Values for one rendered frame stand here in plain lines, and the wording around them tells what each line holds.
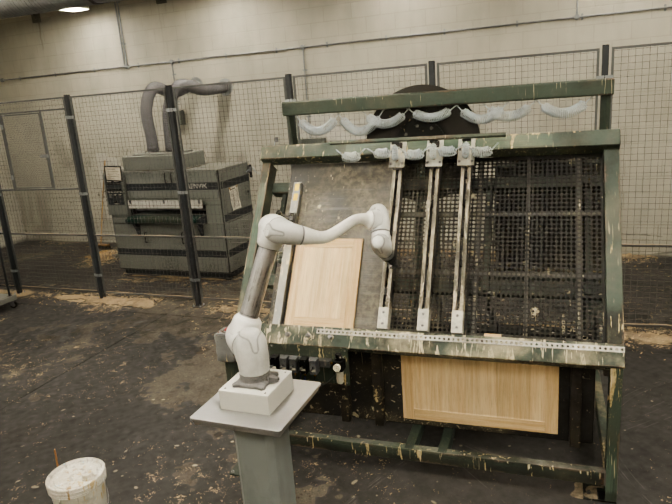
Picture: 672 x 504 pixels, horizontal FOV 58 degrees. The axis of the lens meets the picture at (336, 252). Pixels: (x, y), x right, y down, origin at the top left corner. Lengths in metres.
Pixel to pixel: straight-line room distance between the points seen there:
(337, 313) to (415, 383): 0.65
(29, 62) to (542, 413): 10.18
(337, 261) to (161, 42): 6.92
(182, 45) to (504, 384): 7.56
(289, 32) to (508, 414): 6.55
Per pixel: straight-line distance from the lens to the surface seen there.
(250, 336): 2.99
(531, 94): 4.11
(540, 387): 3.68
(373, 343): 3.47
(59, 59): 11.42
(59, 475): 3.75
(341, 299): 3.62
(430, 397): 3.80
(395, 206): 3.66
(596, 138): 3.72
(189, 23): 9.80
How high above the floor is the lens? 2.22
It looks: 15 degrees down
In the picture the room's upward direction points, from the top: 4 degrees counter-clockwise
